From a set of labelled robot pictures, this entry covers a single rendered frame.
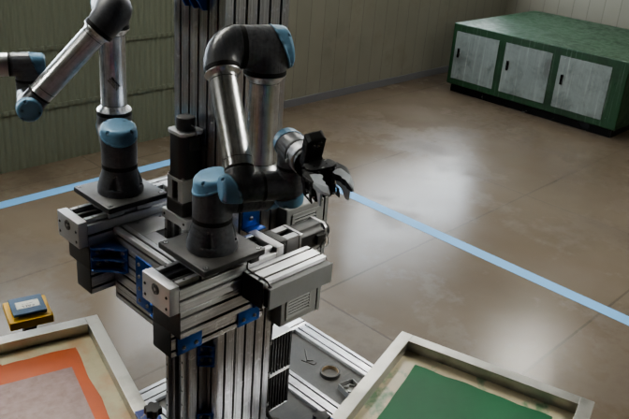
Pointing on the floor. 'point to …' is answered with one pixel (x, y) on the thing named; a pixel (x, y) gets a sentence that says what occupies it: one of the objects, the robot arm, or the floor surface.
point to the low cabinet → (546, 68)
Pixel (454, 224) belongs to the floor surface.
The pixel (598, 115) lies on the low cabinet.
